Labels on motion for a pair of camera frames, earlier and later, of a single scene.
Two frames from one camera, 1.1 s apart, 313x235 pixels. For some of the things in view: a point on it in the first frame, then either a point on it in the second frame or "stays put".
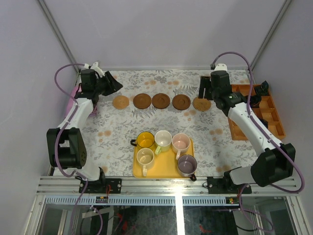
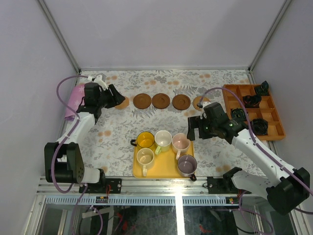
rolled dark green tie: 263,90 stays put
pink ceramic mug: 180,143 stays put
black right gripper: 205,82 → 196,122
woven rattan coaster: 121,102 stays put
